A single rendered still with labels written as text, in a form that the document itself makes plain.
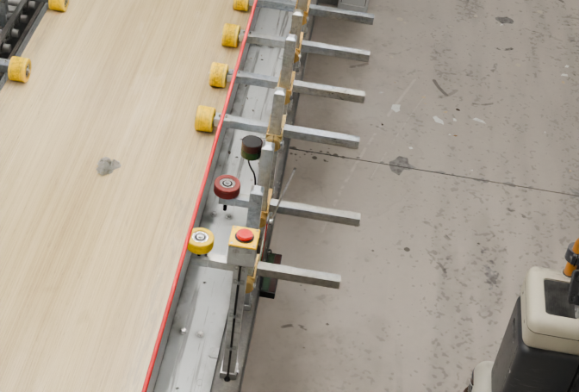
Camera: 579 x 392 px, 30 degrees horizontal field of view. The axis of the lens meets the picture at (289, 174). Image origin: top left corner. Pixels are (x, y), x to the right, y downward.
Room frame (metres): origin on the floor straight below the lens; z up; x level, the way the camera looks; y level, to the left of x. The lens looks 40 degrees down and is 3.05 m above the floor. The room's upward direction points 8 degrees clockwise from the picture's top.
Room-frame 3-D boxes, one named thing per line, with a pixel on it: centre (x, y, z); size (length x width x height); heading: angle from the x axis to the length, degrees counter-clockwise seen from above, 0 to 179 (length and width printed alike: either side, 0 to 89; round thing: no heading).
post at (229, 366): (1.92, 0.09, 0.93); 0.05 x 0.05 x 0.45; 88
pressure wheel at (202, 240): (2.22, 0.23, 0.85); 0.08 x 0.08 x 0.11
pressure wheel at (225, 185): (2.47, 0.18, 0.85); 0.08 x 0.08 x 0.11
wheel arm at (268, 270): (2.22, 0.03, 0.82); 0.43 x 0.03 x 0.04; 88
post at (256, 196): (2.18, 0.08, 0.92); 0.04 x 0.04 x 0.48; 88
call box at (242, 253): (1.92, 0.09, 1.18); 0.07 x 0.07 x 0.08; 88
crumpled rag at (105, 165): (2.47, 0.55, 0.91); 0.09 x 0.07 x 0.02; 154
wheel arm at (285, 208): (2.47, -0.02, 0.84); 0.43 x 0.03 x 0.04; 88
